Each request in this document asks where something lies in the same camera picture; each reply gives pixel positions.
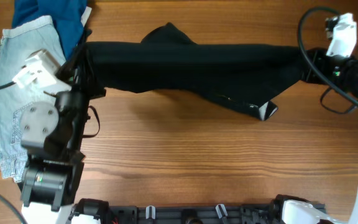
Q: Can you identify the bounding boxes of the light blue denim shorts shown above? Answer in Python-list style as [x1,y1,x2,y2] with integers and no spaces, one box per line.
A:
[0,14,68,183]

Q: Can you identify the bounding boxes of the blue garment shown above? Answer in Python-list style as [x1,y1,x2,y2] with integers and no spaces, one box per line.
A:
[12,0,90,59]

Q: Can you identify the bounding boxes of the black shorts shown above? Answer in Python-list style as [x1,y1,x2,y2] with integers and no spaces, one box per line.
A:
[86,23,305,121]

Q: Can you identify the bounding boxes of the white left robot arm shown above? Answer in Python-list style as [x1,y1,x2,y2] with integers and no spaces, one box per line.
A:
[20,44,106,223]

